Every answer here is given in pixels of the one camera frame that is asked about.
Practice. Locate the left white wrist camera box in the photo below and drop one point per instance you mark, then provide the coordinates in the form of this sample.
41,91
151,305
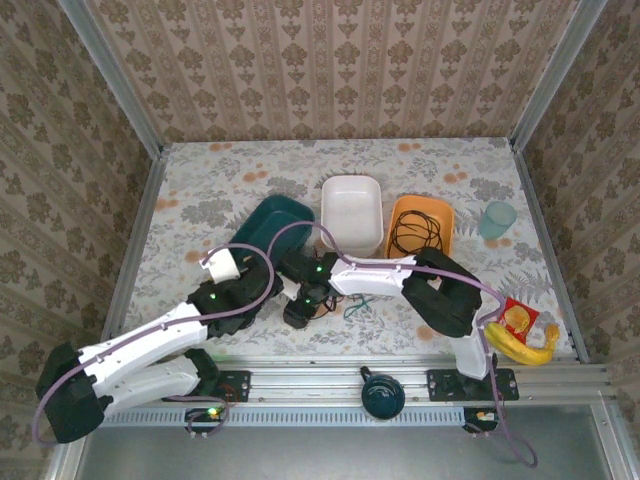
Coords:
222,265

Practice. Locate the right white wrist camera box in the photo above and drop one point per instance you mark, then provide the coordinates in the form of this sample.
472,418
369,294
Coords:
291,294

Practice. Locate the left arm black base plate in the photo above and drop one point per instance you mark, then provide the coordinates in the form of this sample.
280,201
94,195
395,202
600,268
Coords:
237,385

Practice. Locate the white plastic tray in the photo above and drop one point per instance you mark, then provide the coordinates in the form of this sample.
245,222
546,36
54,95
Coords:
350,210

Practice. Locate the red snack packet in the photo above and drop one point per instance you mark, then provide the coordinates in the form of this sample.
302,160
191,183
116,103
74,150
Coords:
520,315

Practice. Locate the orange plastic tray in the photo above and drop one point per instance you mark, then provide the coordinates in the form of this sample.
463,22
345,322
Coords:
445,225

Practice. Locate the dark teal pot lid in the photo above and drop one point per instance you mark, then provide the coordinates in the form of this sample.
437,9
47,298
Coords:
382,395

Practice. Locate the aluminium table side rail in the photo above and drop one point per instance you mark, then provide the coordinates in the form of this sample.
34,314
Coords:
542,225
145,210

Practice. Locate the aluminium mounting rail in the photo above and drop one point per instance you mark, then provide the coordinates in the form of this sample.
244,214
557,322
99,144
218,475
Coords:
310,380

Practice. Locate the floral patterned table cover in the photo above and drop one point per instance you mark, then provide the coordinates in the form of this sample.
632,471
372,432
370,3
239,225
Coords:
280,160

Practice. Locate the translucent teal cup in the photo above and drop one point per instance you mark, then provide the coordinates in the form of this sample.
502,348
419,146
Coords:
497,220

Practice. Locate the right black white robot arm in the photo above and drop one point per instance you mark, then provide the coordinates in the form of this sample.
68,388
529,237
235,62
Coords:
375,275

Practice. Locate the black controller board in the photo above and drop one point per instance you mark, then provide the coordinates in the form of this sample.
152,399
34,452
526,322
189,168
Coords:
205,415
482,416

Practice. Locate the grey metal panel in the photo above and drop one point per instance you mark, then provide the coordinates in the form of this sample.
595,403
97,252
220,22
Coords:
325,452

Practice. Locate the dark teal plastic tray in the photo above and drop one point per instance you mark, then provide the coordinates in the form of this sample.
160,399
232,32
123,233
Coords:
272,225

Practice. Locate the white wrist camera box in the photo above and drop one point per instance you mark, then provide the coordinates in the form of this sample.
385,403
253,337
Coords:
291,294
222,265

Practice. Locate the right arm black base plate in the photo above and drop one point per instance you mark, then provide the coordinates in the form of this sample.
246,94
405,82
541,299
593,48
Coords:
445,385

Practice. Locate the yellow banana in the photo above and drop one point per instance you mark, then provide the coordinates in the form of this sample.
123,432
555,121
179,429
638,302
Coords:
520,352

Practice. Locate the aluminium frame post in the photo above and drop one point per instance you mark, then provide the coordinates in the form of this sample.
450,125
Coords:
555,75
115,85

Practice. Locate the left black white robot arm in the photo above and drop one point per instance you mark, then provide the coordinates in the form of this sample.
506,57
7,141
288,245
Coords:
140,335

